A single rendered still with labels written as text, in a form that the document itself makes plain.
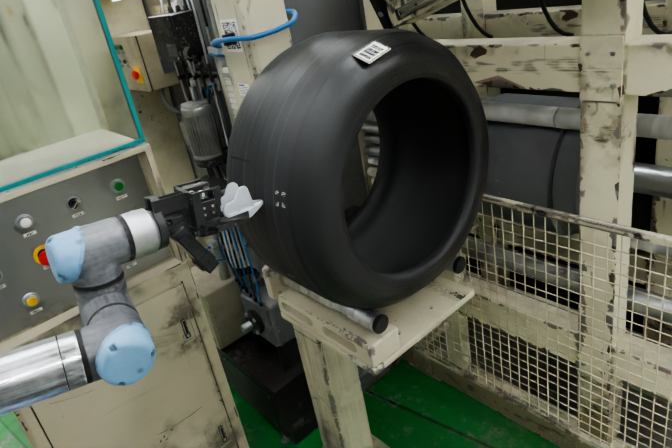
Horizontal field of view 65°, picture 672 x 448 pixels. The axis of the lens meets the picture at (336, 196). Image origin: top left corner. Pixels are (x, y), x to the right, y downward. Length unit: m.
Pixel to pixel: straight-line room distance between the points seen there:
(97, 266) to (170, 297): 0.82
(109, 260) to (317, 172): 0.36
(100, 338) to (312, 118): 0.48
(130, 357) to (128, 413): 1.02
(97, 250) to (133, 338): 0.16
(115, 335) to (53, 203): 0.81
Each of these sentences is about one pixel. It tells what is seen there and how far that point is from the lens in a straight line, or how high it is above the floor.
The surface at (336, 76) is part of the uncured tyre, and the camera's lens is 0.97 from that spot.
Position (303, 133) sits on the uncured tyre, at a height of 1.36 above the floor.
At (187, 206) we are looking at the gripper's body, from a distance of 0.92.
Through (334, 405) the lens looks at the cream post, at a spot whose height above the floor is 0.37.
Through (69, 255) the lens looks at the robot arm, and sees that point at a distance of 0.86.
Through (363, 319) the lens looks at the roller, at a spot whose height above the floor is 0.91.
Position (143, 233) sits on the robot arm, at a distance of 0.88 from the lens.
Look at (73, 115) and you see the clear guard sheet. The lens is 1.50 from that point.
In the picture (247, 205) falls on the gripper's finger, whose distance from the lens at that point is 0.97.
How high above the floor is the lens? 1.63
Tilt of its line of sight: 23 degrees down
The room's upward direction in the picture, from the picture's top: 11 degrees counter-clockwise
